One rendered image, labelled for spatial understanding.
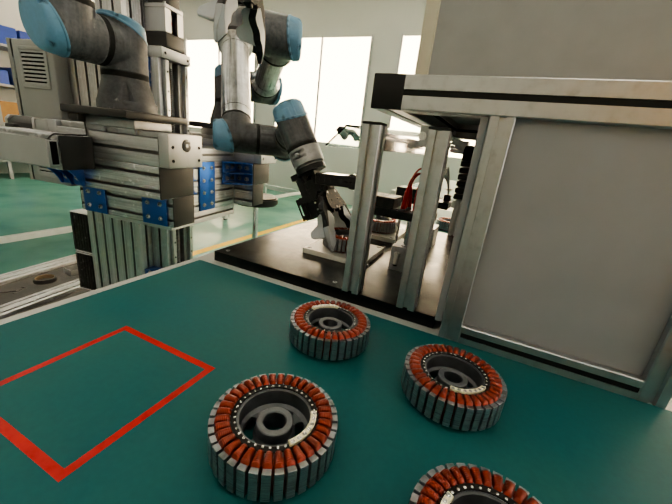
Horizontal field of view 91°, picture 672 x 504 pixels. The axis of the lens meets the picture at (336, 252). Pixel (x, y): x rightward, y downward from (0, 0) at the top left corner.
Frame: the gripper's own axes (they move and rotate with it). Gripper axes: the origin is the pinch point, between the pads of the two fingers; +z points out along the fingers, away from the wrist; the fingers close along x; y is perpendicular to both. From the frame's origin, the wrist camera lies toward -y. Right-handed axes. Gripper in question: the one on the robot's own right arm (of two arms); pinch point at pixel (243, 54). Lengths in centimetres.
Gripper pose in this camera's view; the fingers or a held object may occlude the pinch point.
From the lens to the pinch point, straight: 73.6
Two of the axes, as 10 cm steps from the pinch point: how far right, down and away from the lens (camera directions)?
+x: -2.9, 2.7, -9.2
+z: -1.1, 9.4, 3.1
